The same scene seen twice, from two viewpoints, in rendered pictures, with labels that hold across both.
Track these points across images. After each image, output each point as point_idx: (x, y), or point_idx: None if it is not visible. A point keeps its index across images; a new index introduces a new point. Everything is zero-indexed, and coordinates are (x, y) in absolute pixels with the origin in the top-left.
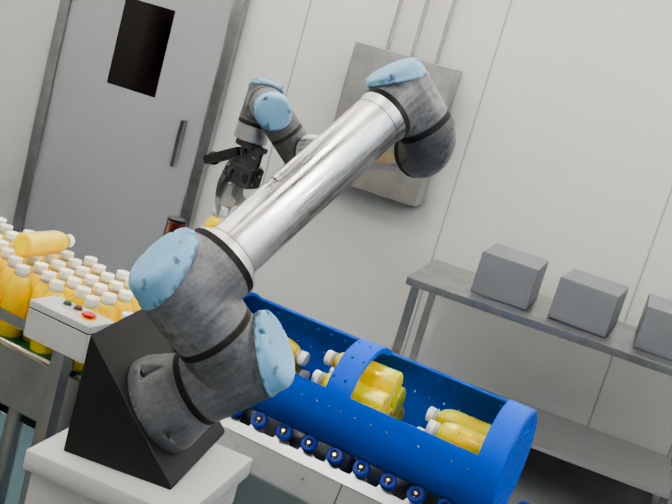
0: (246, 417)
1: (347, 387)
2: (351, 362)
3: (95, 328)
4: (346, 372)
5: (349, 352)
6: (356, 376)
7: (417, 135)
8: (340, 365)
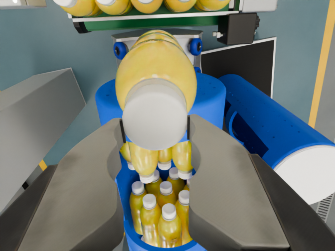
0: None
1: (126, 238)
2: (136, 249)
3: None
4: (130, 243)
5: (143, 250)
6: (131, 248)
7: None
8: (131, 240)
